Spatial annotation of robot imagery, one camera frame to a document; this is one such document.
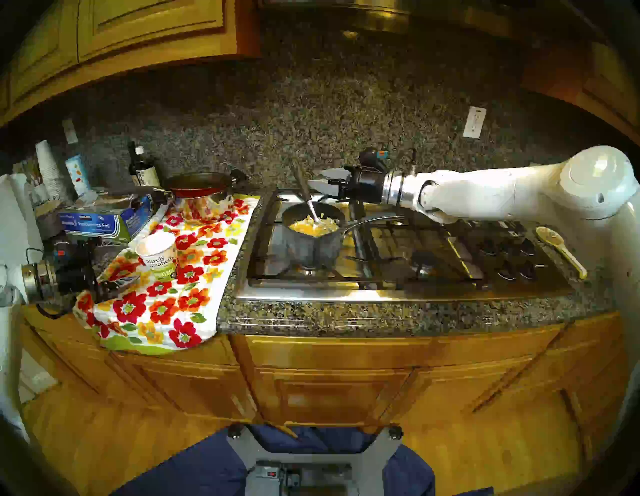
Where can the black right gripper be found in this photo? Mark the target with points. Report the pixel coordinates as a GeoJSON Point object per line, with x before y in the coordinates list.
{"type": "Point", "coordinates": [365, 185]}

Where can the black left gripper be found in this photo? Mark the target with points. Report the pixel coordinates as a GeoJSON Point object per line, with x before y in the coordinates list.
{"type": "Point", "coordinates": [75, 272]}

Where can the white paper oats cup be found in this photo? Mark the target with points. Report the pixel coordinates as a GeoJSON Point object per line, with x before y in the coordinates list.
{"type": "Point", "coordinates": [159, 255]}

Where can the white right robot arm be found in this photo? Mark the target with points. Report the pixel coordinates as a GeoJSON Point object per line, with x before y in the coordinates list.
{"type": "Point", "coordinates": [525, 195]}

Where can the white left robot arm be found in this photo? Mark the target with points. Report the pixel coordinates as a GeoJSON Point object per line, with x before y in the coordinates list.
{"type": "Point", "coordinates": [10, 350]}

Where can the stainless steel pot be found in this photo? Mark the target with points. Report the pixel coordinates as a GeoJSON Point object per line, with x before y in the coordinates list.
{"type": "Point", "coordinates": [202, 210]}

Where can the yellow wooden spoon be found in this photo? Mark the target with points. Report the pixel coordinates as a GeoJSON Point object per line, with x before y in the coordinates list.
{"type": "Point", "coordinates": [550, 235]}

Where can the blue foil sheets box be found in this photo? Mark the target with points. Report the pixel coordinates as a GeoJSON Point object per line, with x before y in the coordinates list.
{"type": "Point", "coordinates": [95, 225]}

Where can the floral kitchen towel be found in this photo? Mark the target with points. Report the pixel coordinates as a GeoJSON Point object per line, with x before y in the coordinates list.
{"type": "Point", "coordinates": [165, 310]}

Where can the dark grey saucepan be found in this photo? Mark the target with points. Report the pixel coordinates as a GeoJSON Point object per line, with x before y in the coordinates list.
{"type": "Point", "coordinates": [312, 250]}

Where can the patterned ceramic bowl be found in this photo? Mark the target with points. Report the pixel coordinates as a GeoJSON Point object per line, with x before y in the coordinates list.
{"type": "Point", "coordinates": [47, 222]}

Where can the blue patterned paper cups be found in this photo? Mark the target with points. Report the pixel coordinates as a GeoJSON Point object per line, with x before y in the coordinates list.
{"type": "Point", "coordinates": [78, 175]}

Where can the white paper towel roll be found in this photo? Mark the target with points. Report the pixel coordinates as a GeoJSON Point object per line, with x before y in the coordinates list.
{"type": "Point", "coordinates": [20, 225]}

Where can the dark bottle white label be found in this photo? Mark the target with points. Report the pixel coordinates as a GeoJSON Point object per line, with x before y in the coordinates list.
{"type": "Point", "coordinates": [147, 175]}

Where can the dark bottle black cap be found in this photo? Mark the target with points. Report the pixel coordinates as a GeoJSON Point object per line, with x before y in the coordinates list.
{"type": "Point", "coordinates": [131, 165]}

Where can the white utensil holder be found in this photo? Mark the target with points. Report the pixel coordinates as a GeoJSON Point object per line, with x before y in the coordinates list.
{"type": "Point", "coordinates": [35, 191]}

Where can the black round burner cap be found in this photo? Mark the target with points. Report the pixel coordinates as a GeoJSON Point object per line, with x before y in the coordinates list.
{"type": "Point", "coordinates": [422, 257]}

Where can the white paper cup stack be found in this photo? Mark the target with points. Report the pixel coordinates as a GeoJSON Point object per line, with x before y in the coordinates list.
{"type": "Point", "coordinates": [47, 165]}

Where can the red frying pan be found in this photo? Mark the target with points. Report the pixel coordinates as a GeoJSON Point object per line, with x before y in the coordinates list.
{"type": "Point", "coordinates": [200, 185]}

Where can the black stove knob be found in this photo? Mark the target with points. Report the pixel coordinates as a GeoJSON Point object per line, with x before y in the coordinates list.
{"type": "Point", "coordinates": [528, 270]}
{"type": "Point", "coordinates": [505, 270]}
{"type": "Point", "coordinates": [506, 247]}
{"type": "Point", "coordinates": [486, 246]}
{"type": "Point", "coordinates": [526, 246]}

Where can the wooden lower cabinets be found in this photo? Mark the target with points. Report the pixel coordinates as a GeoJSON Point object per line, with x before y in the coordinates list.
{"type": "Point", "coordinates": [325, 390]}

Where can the dark blue cloth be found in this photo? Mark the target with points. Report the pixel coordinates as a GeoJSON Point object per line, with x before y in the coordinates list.
{"type": "Point", "coordinates": [190, 470]}

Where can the wooden upper cabinet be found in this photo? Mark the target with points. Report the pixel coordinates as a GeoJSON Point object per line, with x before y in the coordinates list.
{"type": "Point", "coordinates": [150, 25]}
{"type": "Point", "coordinates": [600, 80]}

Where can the stainless steel gas cooktop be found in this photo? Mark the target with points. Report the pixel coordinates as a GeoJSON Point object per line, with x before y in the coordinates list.
{"type": "Point", "coordinates": [545, 285]}

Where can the grey power strip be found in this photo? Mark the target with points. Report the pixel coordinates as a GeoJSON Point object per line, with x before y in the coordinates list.
{"type": "Point", "coordinates": [310, 471]}

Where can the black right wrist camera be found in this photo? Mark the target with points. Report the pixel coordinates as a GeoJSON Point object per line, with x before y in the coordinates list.
{"type": "Point", "coordinates": [372, 157]}

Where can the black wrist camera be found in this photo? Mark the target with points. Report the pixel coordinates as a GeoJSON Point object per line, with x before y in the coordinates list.
{"type": "Point", "coordinates": [62, 250]}
{"type": "Point", "coordinates": [372, 157]}

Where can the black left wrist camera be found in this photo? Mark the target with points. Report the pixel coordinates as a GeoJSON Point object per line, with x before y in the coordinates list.
{"type": "Point", "coordinates": [62, 250]}

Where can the white switch plate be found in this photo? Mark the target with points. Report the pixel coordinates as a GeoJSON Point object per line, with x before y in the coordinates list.
{"type": "Point", "coordinates": [70, 131]}

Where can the white wall power outlet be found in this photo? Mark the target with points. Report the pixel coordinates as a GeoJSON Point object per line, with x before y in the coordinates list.
{"type": "Point", "coordinates": [474, 122]}

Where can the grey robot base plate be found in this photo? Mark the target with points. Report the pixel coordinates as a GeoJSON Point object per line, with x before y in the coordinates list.
{"type": "Point", "coordinates": [370, 465]}

